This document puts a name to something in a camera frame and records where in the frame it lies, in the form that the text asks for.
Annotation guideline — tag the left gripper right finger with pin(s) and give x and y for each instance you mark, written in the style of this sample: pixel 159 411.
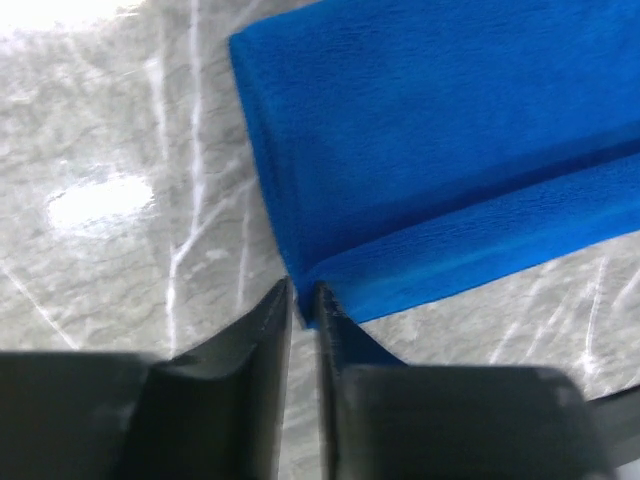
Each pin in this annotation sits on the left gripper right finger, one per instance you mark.
pixel 385 419

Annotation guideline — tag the blue towel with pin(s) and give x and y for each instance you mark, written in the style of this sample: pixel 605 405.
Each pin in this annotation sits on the blue towel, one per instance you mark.
pixel 411 150

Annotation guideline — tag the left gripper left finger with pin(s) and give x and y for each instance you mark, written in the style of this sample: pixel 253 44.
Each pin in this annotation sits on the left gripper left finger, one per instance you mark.
pixel 213 412

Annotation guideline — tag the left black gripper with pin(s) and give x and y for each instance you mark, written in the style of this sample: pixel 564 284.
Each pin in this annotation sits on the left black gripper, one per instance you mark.
pixel 613 435

